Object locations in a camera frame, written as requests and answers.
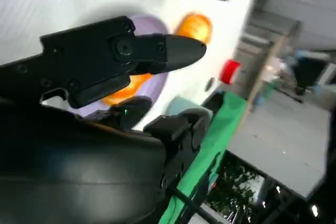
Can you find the green cloth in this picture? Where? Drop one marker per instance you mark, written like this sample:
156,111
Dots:
225,119

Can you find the wooden frame shelf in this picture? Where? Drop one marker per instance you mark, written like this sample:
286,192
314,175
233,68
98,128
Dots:
265,77

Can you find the black office chair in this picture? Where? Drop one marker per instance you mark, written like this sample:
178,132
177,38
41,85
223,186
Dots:
309,74

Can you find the pale green mug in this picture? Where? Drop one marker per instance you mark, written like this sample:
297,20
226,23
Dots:
178,106

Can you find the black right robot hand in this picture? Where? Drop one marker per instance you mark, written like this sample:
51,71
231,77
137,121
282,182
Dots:
65,169

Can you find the black stand pole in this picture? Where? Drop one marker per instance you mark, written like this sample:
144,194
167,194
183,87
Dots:
194,208

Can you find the lilac plate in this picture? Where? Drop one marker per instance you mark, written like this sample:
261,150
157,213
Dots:
155,24

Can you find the orange and white bread roll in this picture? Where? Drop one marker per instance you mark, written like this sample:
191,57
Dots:
120,95
194,27

